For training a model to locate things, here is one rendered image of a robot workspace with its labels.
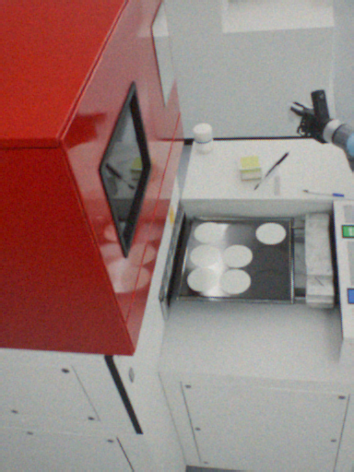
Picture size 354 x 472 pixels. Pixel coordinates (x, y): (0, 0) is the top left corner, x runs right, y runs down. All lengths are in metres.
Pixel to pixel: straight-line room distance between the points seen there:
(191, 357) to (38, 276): 0.75
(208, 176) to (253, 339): 0.65
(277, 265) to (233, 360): 0.34
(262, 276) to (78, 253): 0.89
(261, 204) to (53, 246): 1.08
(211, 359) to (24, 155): 1.01
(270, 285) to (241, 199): 0.36
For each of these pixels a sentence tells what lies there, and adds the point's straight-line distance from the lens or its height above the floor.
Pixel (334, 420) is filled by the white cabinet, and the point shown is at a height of 0.58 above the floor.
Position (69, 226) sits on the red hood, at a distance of 0.93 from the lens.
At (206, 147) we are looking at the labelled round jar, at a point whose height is 1.00.
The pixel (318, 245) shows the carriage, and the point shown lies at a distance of 1.87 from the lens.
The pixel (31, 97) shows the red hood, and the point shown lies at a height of 1.82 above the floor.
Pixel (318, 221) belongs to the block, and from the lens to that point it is 1.92.
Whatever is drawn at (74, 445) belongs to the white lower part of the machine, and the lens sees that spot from 1.77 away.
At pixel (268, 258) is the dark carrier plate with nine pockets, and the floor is 0.90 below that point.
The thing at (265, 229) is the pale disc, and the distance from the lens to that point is 1.89.
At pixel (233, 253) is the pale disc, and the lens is 1.81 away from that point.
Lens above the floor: 2.25
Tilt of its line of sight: 45 degrees down
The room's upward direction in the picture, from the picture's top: 11 degrees counter-clockwise
